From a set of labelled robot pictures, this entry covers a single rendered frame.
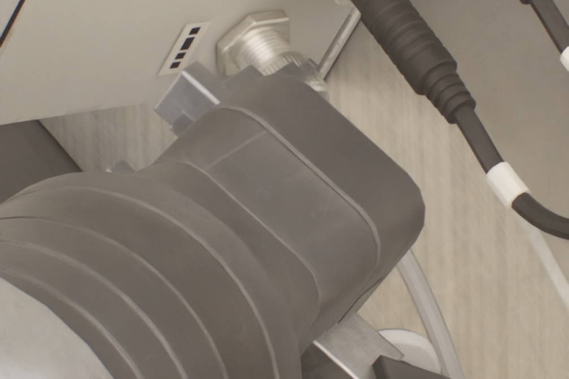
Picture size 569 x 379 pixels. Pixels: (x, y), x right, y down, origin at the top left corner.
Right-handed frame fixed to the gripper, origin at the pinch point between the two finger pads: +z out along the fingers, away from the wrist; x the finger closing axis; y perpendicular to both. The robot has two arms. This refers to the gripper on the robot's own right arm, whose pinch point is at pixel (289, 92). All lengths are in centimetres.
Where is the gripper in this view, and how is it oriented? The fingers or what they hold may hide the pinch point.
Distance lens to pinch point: 86.7
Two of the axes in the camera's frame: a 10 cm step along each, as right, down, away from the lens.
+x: 5.5, -7.0, -4.6
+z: 3.9, -2.7, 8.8
